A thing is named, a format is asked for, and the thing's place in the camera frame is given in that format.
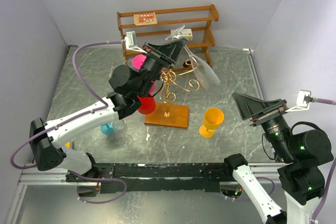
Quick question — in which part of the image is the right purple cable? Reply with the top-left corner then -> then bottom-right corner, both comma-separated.
311,97 -> 336,222

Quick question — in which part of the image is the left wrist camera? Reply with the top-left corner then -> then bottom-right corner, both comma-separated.
124,31 -> 139,51

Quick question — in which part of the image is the small black device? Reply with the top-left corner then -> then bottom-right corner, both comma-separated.
183,60 -> 192,68

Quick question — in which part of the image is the gold wine glass rack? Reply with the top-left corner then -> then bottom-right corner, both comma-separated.
144,67 -> 200,129

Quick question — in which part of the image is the blue wine glass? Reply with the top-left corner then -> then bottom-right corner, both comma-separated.
100,123 -> 114,135

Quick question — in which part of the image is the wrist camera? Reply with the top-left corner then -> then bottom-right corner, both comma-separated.
296,90 -> 313,110
124,31 -> 139,51

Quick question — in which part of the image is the clear wine glass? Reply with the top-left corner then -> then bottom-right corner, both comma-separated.
112,119 -> 134,149

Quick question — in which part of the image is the frosted clear tall glass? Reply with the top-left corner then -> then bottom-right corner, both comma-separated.
165,25 -> 220,90

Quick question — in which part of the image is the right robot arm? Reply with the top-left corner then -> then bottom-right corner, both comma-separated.
223,90 -> 335,223

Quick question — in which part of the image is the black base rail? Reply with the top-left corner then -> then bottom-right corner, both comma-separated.
66,162 -> 247,194

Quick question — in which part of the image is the yellow wine glass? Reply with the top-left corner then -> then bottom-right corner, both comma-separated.
199,108 -> 225,138

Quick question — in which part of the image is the green white small box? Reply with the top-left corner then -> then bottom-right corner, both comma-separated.
171,28 -> 193,41

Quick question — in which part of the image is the pink wine glass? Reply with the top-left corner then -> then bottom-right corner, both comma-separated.
132,54 -> 155,96

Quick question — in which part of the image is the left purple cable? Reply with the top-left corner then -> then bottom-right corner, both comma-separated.
9,40 -> 124,169

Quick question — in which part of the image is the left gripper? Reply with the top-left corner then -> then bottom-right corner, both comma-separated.
137,39 -> 189,98

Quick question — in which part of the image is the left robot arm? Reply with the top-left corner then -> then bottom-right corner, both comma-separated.
30,39 -> 187,182

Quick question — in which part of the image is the wooden shelf rack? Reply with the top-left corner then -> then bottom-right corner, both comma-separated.
117,4 -> 219,66

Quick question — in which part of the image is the red wine glass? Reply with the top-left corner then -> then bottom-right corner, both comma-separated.
138,97 -> 156,114

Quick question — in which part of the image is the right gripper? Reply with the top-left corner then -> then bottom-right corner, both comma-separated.
232,90 -> 295,161

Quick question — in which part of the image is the purple cable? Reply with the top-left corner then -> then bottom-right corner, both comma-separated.
9,40 -> 124,169
311,97 -> 336,222

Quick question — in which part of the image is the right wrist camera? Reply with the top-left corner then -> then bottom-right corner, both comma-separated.
296,90 -> 313,110

